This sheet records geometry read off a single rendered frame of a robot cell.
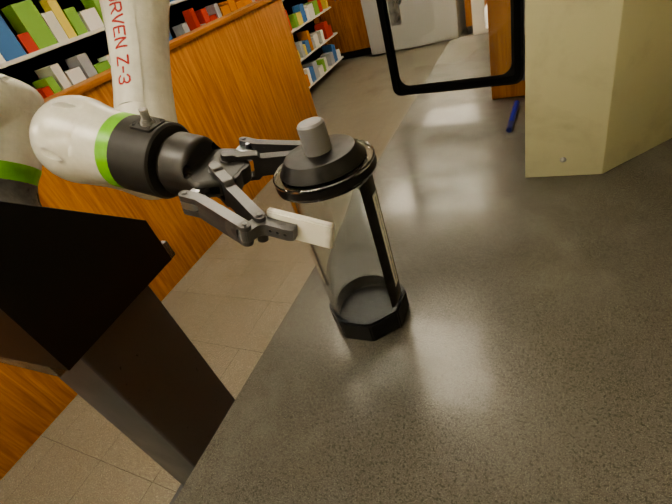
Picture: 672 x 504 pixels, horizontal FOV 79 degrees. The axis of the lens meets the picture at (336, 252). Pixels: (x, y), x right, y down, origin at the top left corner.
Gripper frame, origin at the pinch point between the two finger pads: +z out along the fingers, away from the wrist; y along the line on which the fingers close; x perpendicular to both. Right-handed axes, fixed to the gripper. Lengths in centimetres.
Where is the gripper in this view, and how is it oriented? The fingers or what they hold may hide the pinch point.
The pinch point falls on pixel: (334, 199)
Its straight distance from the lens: 44.6
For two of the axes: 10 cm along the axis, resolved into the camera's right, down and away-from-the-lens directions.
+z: 9.4, 2.5, -2.4
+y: 3.5, -6.5, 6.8
